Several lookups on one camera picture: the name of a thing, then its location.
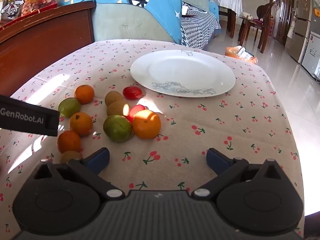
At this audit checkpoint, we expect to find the cartoon print snack bag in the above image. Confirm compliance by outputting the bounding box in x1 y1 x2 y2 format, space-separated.
0 0 25 23

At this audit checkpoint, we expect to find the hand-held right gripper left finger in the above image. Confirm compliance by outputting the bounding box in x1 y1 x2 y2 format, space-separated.
32 147 125 202

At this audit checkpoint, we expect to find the white tablecloth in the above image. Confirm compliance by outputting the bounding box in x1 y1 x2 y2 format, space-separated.
201 0 243 17

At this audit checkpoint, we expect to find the wooden dining table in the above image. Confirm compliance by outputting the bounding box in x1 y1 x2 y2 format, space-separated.
210 5 243 39

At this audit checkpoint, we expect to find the silver refrigerator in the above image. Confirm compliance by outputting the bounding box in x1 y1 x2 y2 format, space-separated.
287 0 320 63

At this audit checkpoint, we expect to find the brown wooden door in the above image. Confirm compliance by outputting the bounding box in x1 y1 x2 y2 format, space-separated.
270 0 296 38

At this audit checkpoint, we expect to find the wooden dining chair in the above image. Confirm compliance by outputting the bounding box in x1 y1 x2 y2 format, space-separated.
239 3 275 53

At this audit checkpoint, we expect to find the dark wooden cabinet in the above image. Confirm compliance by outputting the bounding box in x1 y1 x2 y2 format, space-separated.
0 1 97 98

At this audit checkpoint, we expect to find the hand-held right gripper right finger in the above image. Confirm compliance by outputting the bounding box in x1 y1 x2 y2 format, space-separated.
192 148 284 200

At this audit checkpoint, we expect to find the houndstooth checked cloth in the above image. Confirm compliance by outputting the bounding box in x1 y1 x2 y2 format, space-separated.
180 11 222 50

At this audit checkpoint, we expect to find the green citrus fruit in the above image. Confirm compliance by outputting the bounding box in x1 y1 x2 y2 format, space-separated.
103 115 133 143
58 97 81 118

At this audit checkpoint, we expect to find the white hanging towel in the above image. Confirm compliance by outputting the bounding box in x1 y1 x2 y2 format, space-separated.
287 9 298 39

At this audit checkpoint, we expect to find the white plate with line drawing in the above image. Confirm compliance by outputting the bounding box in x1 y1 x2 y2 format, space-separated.
130 49 236 98

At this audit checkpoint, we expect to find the white chest freezer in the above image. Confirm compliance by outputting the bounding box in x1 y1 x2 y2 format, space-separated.
301 31 320 77

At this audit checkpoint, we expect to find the orange tangerine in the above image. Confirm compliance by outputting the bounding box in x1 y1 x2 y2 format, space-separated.
69 112 94 137
74 84 95 105
57 130 82 154
132 109 162 140

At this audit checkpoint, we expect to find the pale green sofa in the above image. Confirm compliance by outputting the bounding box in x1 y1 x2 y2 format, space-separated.
66 0 220 52

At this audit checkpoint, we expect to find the orange trash bin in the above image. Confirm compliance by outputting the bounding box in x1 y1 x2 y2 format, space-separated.
224 46 258 64

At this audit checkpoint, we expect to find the red tomato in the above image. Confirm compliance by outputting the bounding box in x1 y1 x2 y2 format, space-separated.
129 104 148 123
122 86 143 100

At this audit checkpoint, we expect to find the brown kiwi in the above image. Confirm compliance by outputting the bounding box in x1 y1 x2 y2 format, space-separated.
104 91 124 106
60 151 83 164
106 100 130 117

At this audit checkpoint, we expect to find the cherry print tablecloth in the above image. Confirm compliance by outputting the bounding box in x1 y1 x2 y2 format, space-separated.
0 39 304 238

